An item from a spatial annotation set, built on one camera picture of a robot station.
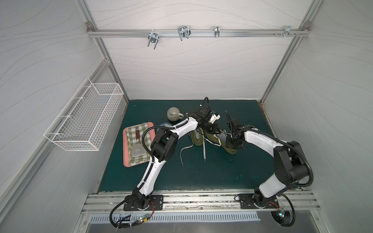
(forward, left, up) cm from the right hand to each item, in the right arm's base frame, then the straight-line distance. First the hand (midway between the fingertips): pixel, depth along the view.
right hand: (230, 144), depth 92 cm
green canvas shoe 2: (+1, +8, +5) cm, 9 cm away
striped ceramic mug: (+25, +40, -1) cm, 47 cm away
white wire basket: (-8, +76, +29) cm, 82 cm away
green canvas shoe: (+6, +22, +1) cm, 23 cm away
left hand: (+5, +6, +6) cm, 10 cm away
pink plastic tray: (-6, +68, -2) cm, 68 cm away
